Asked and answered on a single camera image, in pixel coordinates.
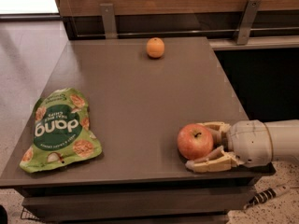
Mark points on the metal bracket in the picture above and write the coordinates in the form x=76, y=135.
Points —
x=109, y=21
x=242, y=33

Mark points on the orange fruit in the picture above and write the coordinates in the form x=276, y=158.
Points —
x=155, y=47

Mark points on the green dang chips bag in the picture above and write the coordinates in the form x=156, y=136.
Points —
x=62, y=133

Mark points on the red apple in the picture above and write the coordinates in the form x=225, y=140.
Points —
x=194, y=141

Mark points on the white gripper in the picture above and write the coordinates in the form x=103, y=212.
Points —
x=249, y=143

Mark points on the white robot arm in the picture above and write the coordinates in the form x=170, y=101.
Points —
x=285, y=140

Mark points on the black white striped object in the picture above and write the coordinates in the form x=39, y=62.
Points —
x=266, y=195

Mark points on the right metal bracket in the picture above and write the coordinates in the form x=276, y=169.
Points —
x=242, y=33

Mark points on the left metal bracket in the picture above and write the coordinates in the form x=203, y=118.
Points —
x=109, y=21

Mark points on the grey drawer front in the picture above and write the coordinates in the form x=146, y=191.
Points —
x=138, y=203

